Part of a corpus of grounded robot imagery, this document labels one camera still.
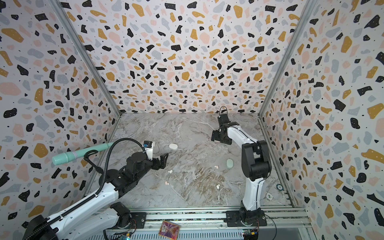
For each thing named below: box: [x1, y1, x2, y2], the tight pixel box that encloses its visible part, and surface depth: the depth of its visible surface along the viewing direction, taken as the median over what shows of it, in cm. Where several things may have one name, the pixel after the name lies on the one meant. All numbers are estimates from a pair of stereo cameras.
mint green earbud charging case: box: [226, 158, 234, 169], surface depth 95 cm
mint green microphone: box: [51, 142, 115, 165], surface depth 63 cm
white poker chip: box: [265, 193, 274, 201], surface depth 83 cm
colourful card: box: [158, 221, 180, 240], surface depth 71 cm
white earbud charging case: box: [169, 143, 178, 150], surface depth 102 cm
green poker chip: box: [276, 184, 284, 191], surface depth 87 cm
